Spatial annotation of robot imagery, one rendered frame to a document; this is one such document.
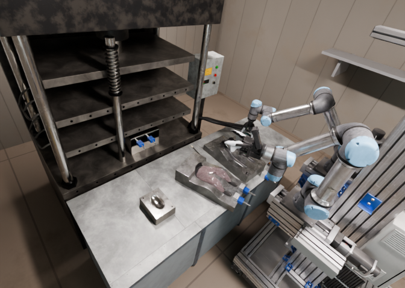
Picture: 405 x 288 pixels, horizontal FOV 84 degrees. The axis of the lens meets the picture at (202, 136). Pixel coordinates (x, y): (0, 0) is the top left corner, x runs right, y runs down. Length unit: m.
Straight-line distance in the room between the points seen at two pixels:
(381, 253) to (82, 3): 2.02
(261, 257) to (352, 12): 3.01
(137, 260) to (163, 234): 0.20
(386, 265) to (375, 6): 2.77
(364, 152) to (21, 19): 1.50
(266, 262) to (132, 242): 1.22
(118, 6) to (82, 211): 1.22
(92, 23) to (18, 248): 2.03
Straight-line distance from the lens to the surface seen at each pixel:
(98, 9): 1.35
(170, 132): 2.25
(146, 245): 1.51
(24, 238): 2.73
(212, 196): 1.68
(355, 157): 1.13
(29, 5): 1.27
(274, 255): 2.34
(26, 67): 1.37
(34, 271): 2.54
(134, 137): 1.92
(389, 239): 1.66
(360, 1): 3.65
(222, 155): 1.91
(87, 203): 1.73
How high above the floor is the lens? 2.16
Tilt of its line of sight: 37 degrees down
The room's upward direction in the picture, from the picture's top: 10 degrees clockwise
